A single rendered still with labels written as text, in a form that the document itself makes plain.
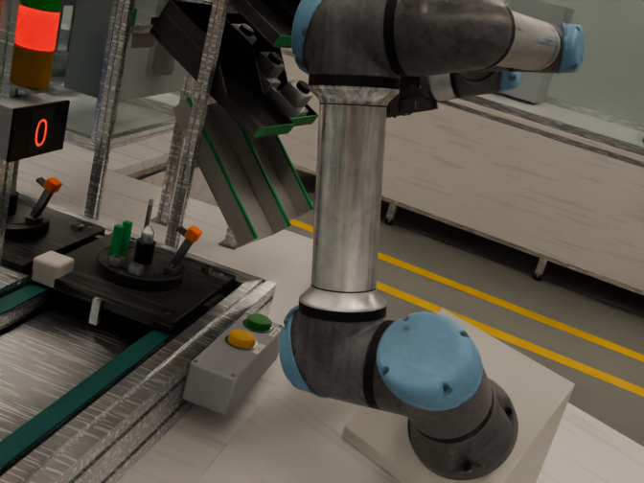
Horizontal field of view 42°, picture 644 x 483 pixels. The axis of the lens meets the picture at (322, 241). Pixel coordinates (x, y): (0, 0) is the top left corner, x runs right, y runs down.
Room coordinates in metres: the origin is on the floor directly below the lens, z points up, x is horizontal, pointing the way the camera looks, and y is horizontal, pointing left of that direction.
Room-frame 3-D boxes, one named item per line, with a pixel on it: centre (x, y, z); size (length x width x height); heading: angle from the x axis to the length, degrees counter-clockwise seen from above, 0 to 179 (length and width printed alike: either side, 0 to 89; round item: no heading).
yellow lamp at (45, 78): (1.07, 0.42, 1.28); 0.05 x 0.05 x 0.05
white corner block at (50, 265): (1.16, 0.39, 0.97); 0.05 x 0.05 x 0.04; 78
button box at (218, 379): (1.10, 0.08, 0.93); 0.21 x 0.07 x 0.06; 168
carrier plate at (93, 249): (1.23, 0.27, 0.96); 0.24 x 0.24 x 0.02; 78
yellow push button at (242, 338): (1.10, 0.08, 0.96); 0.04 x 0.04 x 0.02
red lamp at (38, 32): (1.07, 0.42, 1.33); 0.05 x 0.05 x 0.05
